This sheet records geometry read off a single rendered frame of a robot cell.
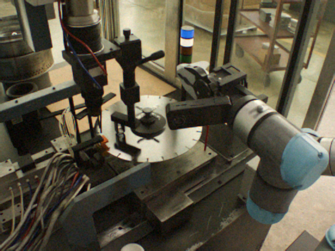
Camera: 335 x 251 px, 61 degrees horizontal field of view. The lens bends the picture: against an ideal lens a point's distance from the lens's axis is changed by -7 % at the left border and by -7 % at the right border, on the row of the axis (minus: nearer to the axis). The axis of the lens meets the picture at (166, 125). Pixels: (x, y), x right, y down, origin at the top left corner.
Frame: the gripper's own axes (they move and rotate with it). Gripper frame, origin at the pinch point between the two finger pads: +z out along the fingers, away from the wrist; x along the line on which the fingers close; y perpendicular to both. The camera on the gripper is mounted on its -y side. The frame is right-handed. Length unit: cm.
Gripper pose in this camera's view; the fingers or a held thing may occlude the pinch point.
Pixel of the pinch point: (177, 71)
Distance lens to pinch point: 65.7
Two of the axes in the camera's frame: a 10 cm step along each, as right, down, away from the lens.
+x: -1.3, -7.3, -6.7
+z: -4.8, -5.5, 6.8
